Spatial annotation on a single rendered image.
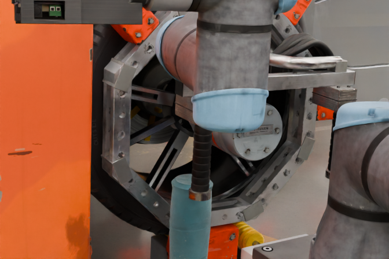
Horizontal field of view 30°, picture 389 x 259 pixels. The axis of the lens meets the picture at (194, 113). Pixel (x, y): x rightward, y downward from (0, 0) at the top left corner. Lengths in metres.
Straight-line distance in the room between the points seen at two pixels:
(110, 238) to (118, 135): 1.57
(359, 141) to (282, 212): 2.53
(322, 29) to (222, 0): 1.38
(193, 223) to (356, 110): 0.69
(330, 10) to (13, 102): 1.15
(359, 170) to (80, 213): 0.51
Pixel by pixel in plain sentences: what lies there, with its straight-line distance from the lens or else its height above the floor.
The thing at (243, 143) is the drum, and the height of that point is 0.83.
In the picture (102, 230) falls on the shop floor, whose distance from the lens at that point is 3.15.
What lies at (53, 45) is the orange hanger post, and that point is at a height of 1.07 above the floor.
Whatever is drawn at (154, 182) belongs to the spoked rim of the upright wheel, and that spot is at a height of 0.67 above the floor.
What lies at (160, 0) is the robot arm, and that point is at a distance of 0.67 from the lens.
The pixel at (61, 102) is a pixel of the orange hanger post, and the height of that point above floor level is 0.98.
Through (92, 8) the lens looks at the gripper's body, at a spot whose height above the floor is 1.18.
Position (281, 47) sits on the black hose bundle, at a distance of 1.62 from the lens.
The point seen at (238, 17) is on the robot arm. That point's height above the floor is 1.18.
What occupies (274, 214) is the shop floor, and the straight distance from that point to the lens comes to 3.42.
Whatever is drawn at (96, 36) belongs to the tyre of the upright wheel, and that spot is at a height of 1.03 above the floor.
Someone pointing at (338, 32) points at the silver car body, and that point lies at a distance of 2.10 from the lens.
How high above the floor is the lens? 1.25
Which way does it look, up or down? 14 degrees down
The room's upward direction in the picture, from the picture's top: 3 degrees clockwise
